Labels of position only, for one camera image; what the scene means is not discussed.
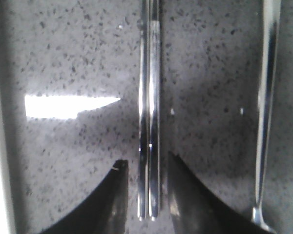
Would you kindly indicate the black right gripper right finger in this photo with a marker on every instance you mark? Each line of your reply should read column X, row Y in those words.
column 195, row 209

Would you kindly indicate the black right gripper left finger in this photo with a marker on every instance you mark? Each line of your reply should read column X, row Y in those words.
column 104, row 211

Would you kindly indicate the steel chopstick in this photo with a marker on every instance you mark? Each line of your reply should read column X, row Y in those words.
column 143, row 105
column 154, row 110

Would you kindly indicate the steel fork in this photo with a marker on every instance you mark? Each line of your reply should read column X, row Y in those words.
column 271, row 21

